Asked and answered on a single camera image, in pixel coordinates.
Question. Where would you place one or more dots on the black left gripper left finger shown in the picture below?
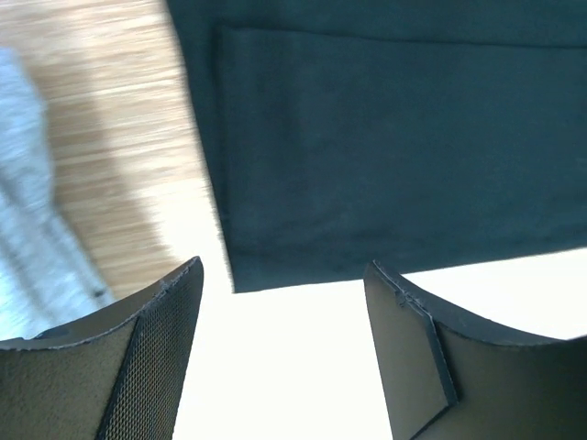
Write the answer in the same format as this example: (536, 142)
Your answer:
(117, 373)

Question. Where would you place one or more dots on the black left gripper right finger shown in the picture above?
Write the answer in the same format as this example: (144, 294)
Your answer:
(448, 373)

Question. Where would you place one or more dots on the grey folded t shirt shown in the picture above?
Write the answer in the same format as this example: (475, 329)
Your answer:
(47, 279)

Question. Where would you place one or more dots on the black t shirt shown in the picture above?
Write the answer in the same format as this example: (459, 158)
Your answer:
(421, 134)

